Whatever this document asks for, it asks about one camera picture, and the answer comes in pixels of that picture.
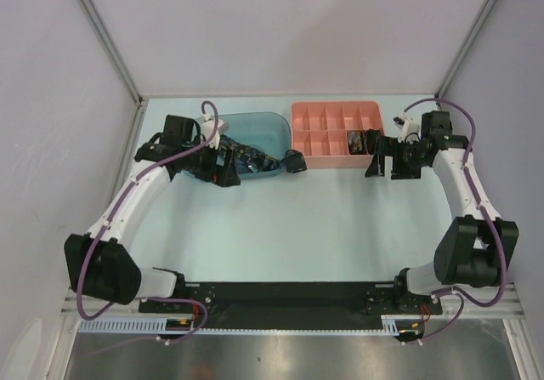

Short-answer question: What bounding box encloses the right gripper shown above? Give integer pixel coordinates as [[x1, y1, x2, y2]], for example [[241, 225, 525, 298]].
[[365, 135, 428, 180]]

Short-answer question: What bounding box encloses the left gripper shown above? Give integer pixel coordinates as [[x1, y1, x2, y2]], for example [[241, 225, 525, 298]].
[[181, 136, 240, 187]]

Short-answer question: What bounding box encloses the orange floral tie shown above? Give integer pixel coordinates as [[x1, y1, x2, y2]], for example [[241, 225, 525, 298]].
[[347, 130, 368, 156]]

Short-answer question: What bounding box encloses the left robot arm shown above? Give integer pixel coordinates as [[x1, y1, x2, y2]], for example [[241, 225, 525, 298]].
[[64, 114, 240, 312]]

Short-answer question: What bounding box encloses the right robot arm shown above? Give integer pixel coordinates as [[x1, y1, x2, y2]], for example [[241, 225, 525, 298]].
[[365, 111, 519, 313]]

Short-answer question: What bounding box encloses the rolled dark tie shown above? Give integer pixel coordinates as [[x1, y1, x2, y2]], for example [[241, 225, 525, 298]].
[[365, 129, 383, 155]]

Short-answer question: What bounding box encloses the navy yellow patterned tie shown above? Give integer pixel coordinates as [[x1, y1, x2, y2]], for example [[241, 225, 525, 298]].
[[218, 135, 308, 179]]

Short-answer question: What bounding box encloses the teal plastic bin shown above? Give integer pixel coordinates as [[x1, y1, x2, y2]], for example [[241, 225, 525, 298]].
[[180, 111, 293, 182]]

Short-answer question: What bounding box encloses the pink compartment organizer tray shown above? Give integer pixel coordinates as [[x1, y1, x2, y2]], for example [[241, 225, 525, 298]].
[[291, 100, 384, 169]]

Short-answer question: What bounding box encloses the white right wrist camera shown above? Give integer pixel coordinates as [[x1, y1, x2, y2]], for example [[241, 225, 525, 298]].
[[393, 111, 421, 143]]

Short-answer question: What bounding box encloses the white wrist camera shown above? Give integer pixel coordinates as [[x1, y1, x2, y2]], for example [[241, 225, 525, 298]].
[[393, 111, 421, 143], [200, 114, 230, 150]]

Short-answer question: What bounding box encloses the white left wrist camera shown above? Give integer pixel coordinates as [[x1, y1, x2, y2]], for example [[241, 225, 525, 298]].
[[200, 114, 230, 150]]

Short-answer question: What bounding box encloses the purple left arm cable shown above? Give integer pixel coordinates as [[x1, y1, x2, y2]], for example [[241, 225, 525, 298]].
[[74, 99, 222, 321]]

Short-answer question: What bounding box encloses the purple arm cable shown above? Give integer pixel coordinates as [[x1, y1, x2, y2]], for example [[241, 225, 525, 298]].
[[74, 99, 222, 321], [401, 97, 511, 347]]

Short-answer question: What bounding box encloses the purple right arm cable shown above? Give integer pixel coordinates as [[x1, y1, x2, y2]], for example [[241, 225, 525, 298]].
[[401, 97, 511, 347]]

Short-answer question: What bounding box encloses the white cable duct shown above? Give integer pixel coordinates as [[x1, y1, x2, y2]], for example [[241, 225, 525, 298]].
[[78, 315, 424, 336]]

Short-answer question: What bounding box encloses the aluminium frame rail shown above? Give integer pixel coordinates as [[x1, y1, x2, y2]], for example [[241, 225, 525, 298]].
[[59, 281, 524, 317]]

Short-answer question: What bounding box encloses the right corner aluminium post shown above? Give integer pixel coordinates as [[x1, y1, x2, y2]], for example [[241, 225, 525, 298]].
[[434, 0, 500, 98]]

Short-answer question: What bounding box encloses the corner aluminium post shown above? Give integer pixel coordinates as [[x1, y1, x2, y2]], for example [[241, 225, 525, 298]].
[[434, 0, 500, 98], [77, 0, 143, 107]]

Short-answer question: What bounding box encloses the left corner aluminium post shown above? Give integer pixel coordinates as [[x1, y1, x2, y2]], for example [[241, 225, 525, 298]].
[[77, 0, 143, 107]]

